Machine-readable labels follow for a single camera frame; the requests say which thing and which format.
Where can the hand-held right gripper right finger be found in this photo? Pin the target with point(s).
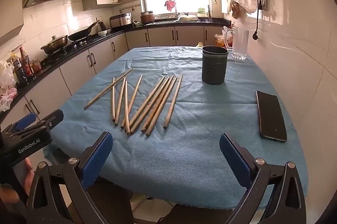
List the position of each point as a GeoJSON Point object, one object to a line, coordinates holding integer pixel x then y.
{"type": "Point", "coordinates": [234, 160]}

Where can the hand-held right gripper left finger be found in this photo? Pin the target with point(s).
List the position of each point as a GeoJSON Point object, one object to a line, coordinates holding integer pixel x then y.
{"type": "Point", "coordinates": [97, 158]}

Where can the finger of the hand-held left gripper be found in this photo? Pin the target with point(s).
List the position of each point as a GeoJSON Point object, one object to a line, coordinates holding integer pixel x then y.
{"type": "Point", "coordinates": [54, 117]}
{"type": "Point", "coordinates": [25, 120]}

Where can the row of wooden chopsticks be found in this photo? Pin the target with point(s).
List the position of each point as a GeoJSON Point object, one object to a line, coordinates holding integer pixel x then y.
{"type": "Point", "coordinates": [147, 105]}

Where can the dark grey chopstick holder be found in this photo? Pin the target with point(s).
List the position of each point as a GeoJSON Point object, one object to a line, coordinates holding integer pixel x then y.
{"type": "Point", "coordinates": [214, 66]}

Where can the person's left hand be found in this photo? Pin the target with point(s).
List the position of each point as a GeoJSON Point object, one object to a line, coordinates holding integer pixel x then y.
{"type": "Point", "coordinates": [29, 176]}

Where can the pink cloth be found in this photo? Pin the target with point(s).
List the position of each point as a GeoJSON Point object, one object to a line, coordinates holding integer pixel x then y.
{"type": "Point", "coordinates": [8, 99]}

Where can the dark stool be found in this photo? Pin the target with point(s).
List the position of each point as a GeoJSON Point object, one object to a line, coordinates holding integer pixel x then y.
{"type": "Point", "coordinates": [110, 203]}

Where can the white plastic bag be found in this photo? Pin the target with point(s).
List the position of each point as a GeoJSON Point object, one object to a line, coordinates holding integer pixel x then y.
{"type": "Point", "coordinates": [6, 76]}

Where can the dark sauce bottle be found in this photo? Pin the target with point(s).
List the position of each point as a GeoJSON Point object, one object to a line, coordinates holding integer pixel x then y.
{"type": "Point", "coordinates": [18, 71]}
{"type": "Point", "coordinates": [26, 63]}

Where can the blue table cloth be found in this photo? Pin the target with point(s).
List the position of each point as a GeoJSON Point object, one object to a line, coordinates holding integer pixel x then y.
{"type": "Point", "coordinates": [184, 150]}

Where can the cream lower kitchen cabinets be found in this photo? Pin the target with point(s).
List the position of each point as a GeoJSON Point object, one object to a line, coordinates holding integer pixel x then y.
{"type": "Point", "coordinates": [79, 68]}

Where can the black smartphone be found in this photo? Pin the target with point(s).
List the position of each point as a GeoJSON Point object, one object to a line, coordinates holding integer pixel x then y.
{"type": "Point", "coordinates": [271, 116]}

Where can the steel pot with lid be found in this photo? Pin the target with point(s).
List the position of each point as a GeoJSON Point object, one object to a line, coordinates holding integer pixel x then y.
{"type": "Point", "coordinates": [55, 43]}

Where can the black gas stove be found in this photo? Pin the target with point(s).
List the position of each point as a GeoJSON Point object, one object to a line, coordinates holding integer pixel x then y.
{"type": "Point", "coordinates": [73, 46]}

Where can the black wok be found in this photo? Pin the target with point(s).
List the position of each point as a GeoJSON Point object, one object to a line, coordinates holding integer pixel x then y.
{"type": "Point", "coordinates": [81, 34]}

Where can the white bowl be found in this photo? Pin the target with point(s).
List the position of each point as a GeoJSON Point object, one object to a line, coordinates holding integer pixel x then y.
{"type": "Point", "coordinates": [102, 33]}

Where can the steel kettle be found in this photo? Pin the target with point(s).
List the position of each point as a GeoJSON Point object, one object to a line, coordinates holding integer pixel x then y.
{"type": "Point", "coordinates": [101, 26]}

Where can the silver rice cooker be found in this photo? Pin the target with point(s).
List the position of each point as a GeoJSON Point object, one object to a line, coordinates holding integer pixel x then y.
{"type": "Point", "coordinates": [121, 20]}

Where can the clear glass pitcher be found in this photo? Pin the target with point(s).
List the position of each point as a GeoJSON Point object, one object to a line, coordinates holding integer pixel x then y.
{"type": "Point", "coordinates": [240, 42]}

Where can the orange plastic bag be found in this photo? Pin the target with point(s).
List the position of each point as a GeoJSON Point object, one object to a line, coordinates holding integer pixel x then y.
{"type": "Point", "coordinates": [219, 41]}

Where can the yellow plastic bag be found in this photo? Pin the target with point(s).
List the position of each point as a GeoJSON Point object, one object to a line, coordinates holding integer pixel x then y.
{"type": "Point", "coordinates": [200, 44]}

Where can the brown clay pot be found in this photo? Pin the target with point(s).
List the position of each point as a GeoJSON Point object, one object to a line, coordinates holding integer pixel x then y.
{"type": "Point", "coordinates": [147, 18]}

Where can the black kitchen countertop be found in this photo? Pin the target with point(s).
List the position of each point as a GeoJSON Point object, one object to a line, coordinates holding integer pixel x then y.
{"type": "Point", "coordinates": [163, 24]}

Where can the steel pan lid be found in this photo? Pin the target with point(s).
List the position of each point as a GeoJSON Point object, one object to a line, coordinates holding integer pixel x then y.
{"type": "Point", "coordinates": [188, 18]}

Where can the red hanging cloth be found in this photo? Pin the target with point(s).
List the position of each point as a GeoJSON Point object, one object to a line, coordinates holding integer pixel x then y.
{"type": "Point", "coordinates": [170, 4]}

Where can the cream wall cabinet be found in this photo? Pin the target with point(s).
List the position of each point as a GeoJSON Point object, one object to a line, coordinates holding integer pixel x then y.
{"type": "Point", "coordinates": [10, 16]}

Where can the wall socket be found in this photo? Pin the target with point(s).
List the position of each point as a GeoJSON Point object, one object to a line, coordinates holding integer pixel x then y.
{"type": "Point", "coordinates": [264, 0]}

